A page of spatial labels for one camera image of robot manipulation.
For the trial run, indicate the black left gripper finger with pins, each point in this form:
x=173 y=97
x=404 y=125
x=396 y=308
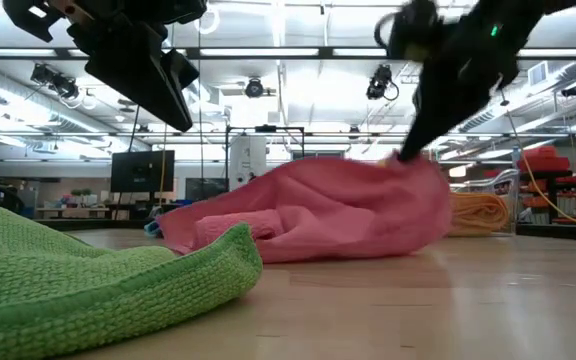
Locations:
x=183 y=70
x=143 y=80

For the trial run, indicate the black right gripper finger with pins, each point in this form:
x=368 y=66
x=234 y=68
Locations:
x=443 y=115

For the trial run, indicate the pink microfiber towel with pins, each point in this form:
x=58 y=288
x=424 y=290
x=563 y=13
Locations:
x=343 y=210

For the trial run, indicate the blue microfiber towel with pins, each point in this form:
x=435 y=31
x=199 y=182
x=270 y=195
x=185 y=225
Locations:
x=153 y=229

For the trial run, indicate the green microfiber towel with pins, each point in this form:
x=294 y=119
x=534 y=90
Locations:
x=93 y=290

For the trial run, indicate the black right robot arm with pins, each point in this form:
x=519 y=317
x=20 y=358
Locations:
x=560 y=4

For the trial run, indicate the dark ceiling disc fixture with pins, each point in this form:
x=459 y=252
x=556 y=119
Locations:
x=127 y=102

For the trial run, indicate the rig light bar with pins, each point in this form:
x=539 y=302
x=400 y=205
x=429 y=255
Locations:
x=268 y=52

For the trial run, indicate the black monitor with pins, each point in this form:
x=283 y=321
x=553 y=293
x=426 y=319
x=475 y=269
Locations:
x=140 y=172

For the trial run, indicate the black ceiling fixture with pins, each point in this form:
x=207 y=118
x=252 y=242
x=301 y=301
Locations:
x=573 y=90

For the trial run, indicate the clear plastic bin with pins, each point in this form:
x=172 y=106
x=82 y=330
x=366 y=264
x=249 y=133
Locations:
x=510 y=200

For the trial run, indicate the dark screen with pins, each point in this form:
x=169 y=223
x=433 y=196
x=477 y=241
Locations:
x=203 y=189

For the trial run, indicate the small potted plant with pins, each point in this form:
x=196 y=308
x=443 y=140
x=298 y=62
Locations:
x=75 y=195
x=86 y=194

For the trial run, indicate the long background table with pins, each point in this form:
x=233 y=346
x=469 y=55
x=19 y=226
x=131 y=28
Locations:
x=73 y=212

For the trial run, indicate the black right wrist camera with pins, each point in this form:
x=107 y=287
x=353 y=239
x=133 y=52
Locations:
x=410 y=30

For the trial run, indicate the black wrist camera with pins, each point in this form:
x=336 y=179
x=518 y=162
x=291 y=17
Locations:
x=410 y=30
x=33 y=20

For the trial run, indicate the black hanging camera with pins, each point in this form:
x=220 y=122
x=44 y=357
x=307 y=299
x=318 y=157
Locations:
x=379 y=82
x=254 y=88

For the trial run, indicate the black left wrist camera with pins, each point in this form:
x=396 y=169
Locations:
x=33 y=20

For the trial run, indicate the black background rig frame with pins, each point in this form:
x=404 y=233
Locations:
x=268 y=128

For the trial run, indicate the black metal rig frame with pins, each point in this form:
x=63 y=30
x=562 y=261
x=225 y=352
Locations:
x=558 y=232

